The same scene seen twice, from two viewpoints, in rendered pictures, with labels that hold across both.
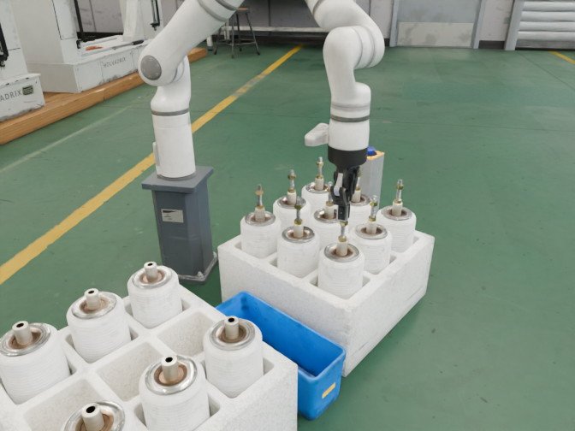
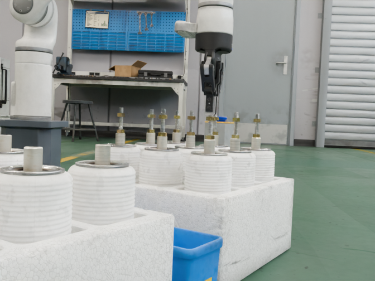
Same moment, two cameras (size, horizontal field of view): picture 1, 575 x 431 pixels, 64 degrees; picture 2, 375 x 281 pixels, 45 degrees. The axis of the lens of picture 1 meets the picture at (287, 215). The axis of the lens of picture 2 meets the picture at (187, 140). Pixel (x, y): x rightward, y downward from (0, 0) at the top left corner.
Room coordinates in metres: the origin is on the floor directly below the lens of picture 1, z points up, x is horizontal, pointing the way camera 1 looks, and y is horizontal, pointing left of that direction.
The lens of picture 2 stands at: (-0.08, 0.07, 0.33)
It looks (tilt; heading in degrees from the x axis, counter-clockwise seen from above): 3 degrees down; 351
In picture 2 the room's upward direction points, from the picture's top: 2 degrees clockwise
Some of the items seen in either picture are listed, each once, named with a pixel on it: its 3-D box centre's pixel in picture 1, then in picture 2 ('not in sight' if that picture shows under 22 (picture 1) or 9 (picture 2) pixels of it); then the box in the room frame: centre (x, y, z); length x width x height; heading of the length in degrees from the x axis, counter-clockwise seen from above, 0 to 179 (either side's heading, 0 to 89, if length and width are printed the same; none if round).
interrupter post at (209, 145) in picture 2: (341, 247); (209, 147); (0.83, -0.11, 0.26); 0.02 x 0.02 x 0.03
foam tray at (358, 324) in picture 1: (326, 271); (187, 214); (1.00, -0.10, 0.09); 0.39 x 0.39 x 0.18; 50
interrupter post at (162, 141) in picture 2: (298, 229); (162, 143); (0.91, -0.02, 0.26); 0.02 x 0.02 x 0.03
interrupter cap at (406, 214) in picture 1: (396, 213); (255, 149); (1.01, -0.27, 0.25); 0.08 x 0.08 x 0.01
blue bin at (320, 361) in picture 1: (275, 351); (137, 260); (0.74, 0.03, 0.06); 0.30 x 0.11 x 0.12; 48
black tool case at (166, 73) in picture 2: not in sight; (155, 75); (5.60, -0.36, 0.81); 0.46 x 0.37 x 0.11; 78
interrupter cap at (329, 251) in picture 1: (341, 252); (208, 154); (0.83, -0.11, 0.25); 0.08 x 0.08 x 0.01
